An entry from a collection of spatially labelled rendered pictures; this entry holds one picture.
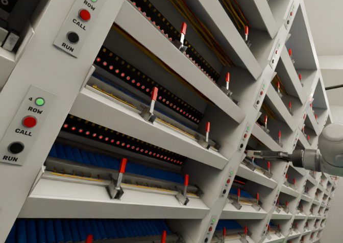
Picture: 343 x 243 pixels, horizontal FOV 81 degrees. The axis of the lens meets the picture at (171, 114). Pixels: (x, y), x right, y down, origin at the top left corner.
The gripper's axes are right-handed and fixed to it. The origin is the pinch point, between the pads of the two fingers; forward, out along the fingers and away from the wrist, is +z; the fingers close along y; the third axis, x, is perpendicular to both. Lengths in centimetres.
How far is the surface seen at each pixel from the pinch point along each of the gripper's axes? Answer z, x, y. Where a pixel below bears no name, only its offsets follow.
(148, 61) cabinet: 14, 15, -66
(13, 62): -1, -9, -98
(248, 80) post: -4.4, 25.2, -27.4
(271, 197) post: 2.8, -17.7, 42.6
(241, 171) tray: 0.4, -10.3, -12.3
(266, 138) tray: -4.3, 8.5, 1.5
